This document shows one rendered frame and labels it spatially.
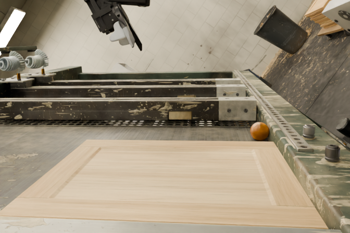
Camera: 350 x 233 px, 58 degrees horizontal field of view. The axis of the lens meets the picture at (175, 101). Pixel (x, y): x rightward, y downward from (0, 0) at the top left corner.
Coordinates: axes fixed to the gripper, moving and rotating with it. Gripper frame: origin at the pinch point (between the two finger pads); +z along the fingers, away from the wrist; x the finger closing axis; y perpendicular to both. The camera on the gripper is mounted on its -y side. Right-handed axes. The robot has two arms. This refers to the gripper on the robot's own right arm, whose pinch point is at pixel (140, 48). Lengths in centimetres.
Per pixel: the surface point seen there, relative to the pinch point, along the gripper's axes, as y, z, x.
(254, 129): -17.3, 34.2, 5.6
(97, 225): 11, 24, 51
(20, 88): 63, -18, -53
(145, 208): 7, 27, 43
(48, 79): 58, -19, -75
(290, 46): -157, 53, -382
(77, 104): 31.0, 3.8, -19.5
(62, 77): 64, -23, -112
